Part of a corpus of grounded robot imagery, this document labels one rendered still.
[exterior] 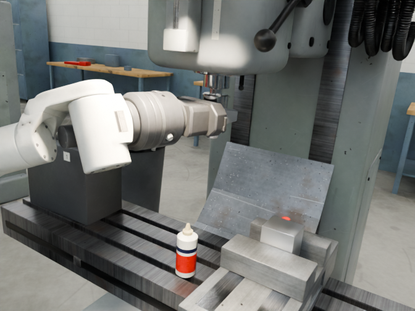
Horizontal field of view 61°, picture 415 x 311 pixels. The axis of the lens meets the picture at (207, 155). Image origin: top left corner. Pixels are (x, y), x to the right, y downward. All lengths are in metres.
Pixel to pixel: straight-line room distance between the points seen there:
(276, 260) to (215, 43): 0.35
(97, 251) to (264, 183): 0.48
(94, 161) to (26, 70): 7.36
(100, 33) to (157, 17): 6.50
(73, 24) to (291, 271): 7.29
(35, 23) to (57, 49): 0.61
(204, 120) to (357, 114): 0.47
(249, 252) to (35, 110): 0.39
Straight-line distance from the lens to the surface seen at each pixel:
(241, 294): 0.59
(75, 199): 0.92
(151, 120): 0.51
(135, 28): 6.49
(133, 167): 2.53
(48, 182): 0.98
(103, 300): 0.82
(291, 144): 1.00
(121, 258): 0.79
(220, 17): 0.54
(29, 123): 0.53
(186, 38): 0.53
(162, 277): 0.73
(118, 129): 0.49
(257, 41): 0.49
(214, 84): 0.62
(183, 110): 0.57
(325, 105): 0.96
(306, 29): 0.70
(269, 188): 1.00
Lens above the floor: 1.35
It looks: 17 degrees down
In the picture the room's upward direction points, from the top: 4 degrees clockwise
